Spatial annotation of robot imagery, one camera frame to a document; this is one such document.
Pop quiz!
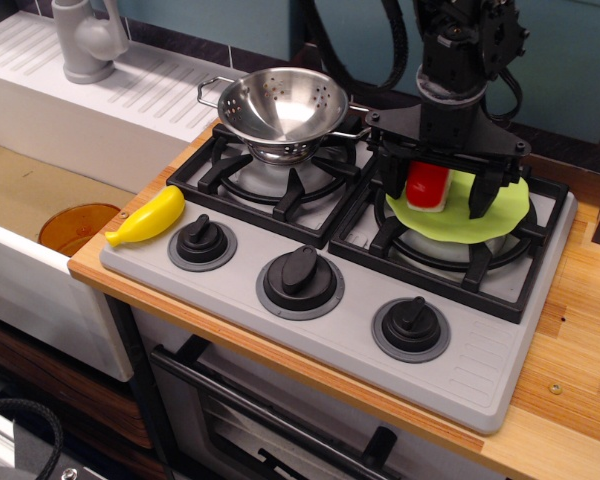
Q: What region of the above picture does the grey toy faucet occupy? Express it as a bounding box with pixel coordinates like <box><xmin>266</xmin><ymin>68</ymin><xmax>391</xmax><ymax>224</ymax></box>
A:
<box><xmin>51</xmin><ymin>0</ymin><xmax>129</xmax><ymax>85</ymax></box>

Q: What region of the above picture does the grey toy stove top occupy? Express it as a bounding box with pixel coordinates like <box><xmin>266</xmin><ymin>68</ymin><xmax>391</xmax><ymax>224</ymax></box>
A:
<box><xmin>98</xmin><ymin>119</ymin><xmax>579</xmax><ymax>435</ymax></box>

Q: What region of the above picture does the black right stove knob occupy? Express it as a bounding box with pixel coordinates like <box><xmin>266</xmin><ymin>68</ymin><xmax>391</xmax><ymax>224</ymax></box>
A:
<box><xmin>371</xmin><ymin>296</ymin><xmax>451</xmax><ymax>364</ymax></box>

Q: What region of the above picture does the red white cheese wedge toy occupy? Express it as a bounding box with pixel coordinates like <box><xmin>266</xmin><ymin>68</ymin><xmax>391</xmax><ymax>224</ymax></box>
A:
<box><xmin>405</xmin><ymin>161</ymin><xmax>453</xmax><ymax>213</ymax></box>

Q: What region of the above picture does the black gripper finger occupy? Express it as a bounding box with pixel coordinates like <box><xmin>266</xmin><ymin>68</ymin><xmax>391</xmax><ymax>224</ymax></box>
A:
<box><xmin>377</xmin><ymin>149</ymin><xmax>412</xmax><ymax>199</ymax></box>
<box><xmin>468</xmin><ymin>170</ymin><xmax>521</xmax><ymax>219</ymax></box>

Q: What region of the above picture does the black left burner grate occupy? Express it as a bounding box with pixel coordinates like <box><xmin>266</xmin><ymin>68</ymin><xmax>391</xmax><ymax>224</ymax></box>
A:
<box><xmin>167</xmin><ymin>118</ymin><xmax>376</xmax><ymax>248</ymax></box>

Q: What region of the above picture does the black left stove knob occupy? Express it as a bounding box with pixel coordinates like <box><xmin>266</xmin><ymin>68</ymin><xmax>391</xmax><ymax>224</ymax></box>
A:
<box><xmin>168</xmin><ymin>214</ymin><xmax>238</xmax><ymax>272</ymax></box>

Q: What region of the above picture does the light green plastic plate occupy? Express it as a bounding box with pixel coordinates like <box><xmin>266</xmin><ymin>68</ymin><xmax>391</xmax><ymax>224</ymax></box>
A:
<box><xmin>385</xmin><ymin>169</ymin><xmax>531</xmax><ymax>246</ymax></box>

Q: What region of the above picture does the toy oven door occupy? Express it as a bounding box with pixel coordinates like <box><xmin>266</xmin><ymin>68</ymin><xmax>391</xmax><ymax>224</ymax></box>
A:
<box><xmin>149</xmin><ymin>336</ymin><xmax>401</xmax><ymax>479</ymax></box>

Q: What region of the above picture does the stainless steel colander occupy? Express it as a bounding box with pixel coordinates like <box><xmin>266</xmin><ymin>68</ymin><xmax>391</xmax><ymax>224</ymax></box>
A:
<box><xmin>197</xmin><ymin>67</ymin><xmax>370</xmax><ymax>165</ymax></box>

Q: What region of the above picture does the black stove knob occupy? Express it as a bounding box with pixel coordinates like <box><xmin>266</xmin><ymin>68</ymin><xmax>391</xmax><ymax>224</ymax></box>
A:
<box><xmin>168</xmin><ymin>214</ymin><xmax>238</xmax><ymax>272</ymax></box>
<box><xmin>371</xmin><ymin>296</ymin><xmax>451</xmax><ymax>364</ymax></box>
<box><xmin>256</xmin><ymin>245</ymin><xmax>345</xmax><ymax>321</ymax></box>

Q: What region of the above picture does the yellow toy banana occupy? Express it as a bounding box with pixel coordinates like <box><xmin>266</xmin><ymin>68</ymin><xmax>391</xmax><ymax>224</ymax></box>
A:
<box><xmin>105</xmin><ymin>185</ymin><xmax>186</xmax><ymax>247</ymax></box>

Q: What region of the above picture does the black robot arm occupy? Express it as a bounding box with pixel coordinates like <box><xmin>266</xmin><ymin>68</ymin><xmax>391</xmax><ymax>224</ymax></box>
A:
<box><xmin>365</xmin><ymin>1</ymin><xmax>531</xmax><ymax>219</ymax></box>

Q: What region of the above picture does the black burner grate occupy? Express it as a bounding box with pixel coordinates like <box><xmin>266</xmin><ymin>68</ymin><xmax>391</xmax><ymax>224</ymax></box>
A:
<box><xmin>328</xmin><ymin>140</ymin><xmax>577</xmax><ymax>324</ymax></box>
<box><xmin>167</xmin><ymin>118</ymin><xmax>376</xmax><ymax>248</ymax></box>

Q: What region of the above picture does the black braided cable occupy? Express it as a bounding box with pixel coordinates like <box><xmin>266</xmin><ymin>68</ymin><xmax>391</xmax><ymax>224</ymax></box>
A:
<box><xmin>0</xmin><ymin>397</ymin><xmax>65</xmax><ymax>480</ymax></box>

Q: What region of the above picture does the white toy sink unit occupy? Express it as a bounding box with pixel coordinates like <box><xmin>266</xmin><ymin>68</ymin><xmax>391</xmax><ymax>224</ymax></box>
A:
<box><xmin>0</xmin><ymin>12</ymin><xmax>228</xmax><ymax>382</ymax></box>

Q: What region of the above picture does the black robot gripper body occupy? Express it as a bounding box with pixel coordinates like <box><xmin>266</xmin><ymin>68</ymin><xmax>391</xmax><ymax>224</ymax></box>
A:
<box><xmin>365</xmin><ymin>101</ymin><xmax>531</xmax><ymax>173</ymax></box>

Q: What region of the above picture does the black right burner grate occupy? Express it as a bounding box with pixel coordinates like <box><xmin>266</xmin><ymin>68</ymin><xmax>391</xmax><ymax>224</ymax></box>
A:
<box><xmin>328</xmin><ymin>140</ymin><xmax>577</xmax><ymax>324</ymax></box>

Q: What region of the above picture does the black middle stove knob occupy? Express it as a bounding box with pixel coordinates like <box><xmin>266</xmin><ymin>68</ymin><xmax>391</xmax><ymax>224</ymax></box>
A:
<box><xmin>256</xmin><ymin>245</ymin><xmax>345</xmax><ymax>321</ymax></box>

